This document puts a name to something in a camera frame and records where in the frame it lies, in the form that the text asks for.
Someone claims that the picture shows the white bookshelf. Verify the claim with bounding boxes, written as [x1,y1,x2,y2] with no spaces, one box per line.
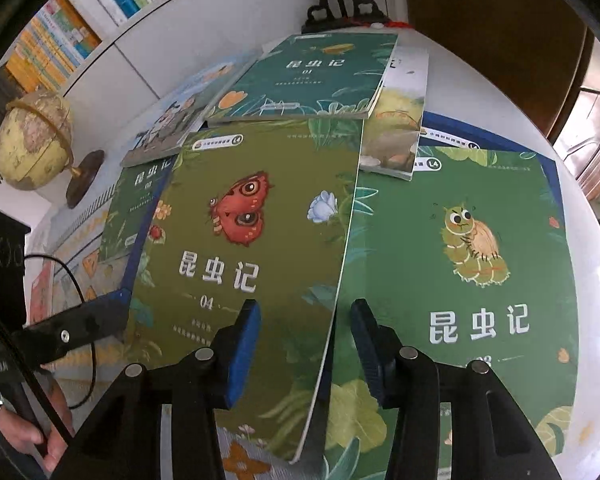
[0,0,331,161]

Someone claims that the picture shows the patterned woven table mat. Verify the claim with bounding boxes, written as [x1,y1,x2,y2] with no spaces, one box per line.
[27,180,291,480]

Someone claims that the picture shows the green caterpillar book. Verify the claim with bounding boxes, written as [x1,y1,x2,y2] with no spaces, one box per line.
[325,144,581,480]

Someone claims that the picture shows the navy book with orange animal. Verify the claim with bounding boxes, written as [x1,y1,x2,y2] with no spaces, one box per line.
[420,111,565,206]

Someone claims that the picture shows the row of dark books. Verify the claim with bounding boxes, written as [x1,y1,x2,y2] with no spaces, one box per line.
[0,67,31,150]

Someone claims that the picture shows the black cable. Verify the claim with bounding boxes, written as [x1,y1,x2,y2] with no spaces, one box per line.
[25,255,98,408]

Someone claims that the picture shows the white rabbit picture book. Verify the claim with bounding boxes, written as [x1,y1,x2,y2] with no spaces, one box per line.
[358,45,429,182]

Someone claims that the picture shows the row of orange yellow books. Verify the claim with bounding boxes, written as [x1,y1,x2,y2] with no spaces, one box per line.
[5,0,103,96]

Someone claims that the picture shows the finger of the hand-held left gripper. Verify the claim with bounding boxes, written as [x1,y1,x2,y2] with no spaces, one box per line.
[10,287,132,367]

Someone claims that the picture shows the person's left hand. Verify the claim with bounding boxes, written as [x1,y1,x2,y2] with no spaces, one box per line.
[0,375,76,471]

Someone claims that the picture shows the yellow desk globe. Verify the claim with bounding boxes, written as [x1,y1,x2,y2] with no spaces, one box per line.
[0,87,106,209]

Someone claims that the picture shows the green leafy book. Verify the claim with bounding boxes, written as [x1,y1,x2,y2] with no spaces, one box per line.
[99,154,183,267]

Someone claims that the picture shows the brown wooden wardrobe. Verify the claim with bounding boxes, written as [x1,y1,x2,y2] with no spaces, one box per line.
[550,25,600,203]

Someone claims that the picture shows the teal book with orange tulip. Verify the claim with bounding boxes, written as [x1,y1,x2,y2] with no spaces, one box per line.
[205,31,399,122]

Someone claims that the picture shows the olive green butterfly book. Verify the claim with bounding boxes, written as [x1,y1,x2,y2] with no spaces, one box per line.
[129,116,367,465]

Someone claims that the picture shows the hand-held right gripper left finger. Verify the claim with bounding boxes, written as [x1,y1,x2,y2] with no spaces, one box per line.
[50,299,262,480]

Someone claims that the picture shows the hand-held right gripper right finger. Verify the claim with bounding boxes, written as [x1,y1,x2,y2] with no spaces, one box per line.
[349,298,562,480]

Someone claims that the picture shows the light blue cartoon book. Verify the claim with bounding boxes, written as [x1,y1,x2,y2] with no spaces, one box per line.
[120,52,261,169]

